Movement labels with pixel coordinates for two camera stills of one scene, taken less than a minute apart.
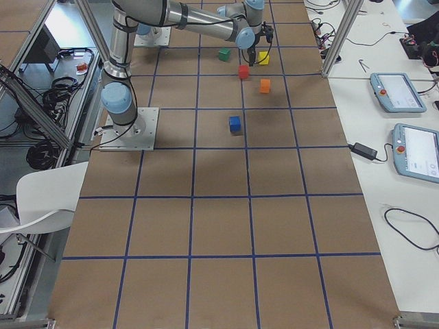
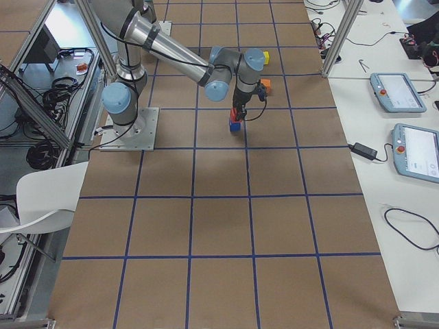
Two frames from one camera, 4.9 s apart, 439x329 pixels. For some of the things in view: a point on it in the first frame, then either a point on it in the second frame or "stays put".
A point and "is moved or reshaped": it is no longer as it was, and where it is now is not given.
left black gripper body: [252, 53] → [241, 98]
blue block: [234, 123] stays put
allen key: [361, 62] stays put
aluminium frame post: [351, 11] stays put
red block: [243, 71] is moved or reshaped
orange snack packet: [81, 68] stays put
